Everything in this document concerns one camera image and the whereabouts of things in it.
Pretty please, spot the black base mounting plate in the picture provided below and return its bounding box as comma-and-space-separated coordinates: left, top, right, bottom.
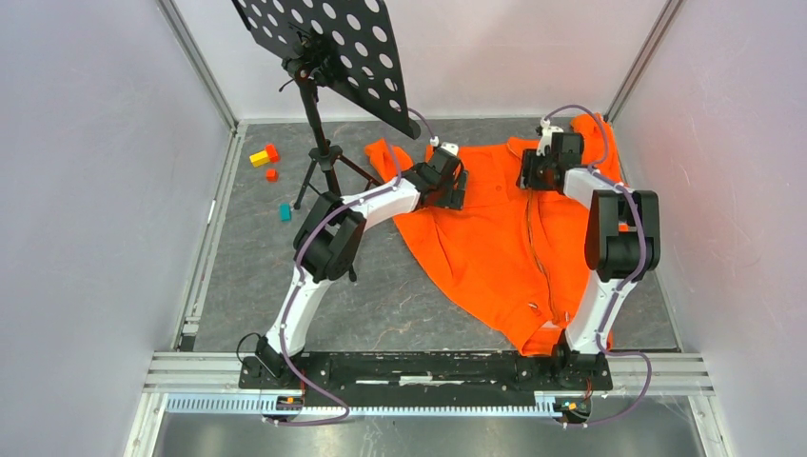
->
238, 350, 614, 407

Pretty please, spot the grey slotted cable duct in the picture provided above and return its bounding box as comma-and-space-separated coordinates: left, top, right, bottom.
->
165, 393, 561, 419

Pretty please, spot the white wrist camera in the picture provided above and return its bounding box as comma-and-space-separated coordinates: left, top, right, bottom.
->
429, 135, 460, 157
536, 117, 564, 156

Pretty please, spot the red block on yellow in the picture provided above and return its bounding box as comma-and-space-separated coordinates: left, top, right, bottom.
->
265, 144, 280, 163

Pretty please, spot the teal block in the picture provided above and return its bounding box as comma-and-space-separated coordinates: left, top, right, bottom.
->
279, 203, 292, 222

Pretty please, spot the orange jacket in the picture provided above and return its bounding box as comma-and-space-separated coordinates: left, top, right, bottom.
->
393, 137, 589, 356

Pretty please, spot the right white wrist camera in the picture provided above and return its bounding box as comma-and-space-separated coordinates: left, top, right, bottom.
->
536, 117, 564, 156

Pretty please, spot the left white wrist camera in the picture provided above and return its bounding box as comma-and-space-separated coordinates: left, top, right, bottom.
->
429, 135, 460, 157

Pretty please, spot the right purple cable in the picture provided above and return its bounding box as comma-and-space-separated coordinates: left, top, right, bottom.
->
541, 104, 654, 430

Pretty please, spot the black perforated music stand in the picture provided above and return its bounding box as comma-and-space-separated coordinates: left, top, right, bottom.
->
233, 1, 421, 197

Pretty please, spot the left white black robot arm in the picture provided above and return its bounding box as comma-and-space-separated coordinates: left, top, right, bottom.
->
255, 163, 469, 388

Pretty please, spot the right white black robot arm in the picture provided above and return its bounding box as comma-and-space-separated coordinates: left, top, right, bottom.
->
518, 127, 660, 388

